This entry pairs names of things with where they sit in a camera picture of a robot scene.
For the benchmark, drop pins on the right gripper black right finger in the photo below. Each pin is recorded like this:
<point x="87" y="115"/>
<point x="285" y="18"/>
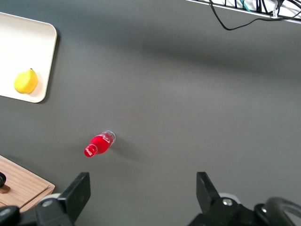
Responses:
<point x="208" y="197"/>

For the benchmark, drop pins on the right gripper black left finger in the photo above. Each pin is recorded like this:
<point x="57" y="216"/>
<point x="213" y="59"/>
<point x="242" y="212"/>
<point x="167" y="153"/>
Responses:
<point x="75" y="195"/>

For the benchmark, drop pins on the cream rectangular tray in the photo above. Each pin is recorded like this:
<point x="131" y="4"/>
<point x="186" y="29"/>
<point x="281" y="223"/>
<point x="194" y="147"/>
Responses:
<point x="23" y="47"/>

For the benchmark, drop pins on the wooden drawer cabinet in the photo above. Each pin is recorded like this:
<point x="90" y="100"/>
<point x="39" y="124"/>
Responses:
<point x="26" y="183"/>

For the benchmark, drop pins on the wooden drawer front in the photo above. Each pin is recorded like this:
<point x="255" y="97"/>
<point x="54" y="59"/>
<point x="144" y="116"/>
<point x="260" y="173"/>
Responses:
<point x="21" y="181"/>

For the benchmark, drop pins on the red cola bottle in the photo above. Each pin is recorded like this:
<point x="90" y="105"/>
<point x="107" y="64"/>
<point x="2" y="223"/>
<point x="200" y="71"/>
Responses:
<point x="101" y="144"/>

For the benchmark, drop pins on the yellow lemon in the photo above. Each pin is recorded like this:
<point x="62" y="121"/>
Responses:
<point x="25" y="82"/>

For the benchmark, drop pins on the white table edge rail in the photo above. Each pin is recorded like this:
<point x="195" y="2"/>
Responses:
<point x="235" y="5"/>

